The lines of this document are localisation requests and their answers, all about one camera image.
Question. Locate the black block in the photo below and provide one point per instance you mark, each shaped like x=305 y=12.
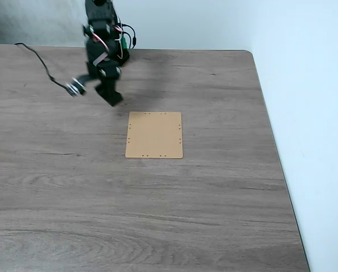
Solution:
x=112 y=98

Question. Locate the orange board with holes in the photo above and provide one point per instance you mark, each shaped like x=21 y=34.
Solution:
x=154 y=135

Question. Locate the green plug connector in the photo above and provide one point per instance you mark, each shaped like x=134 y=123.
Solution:
x=123 y=42

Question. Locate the small gripper camera with mount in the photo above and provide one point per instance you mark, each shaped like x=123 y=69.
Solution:
x=76 y=86

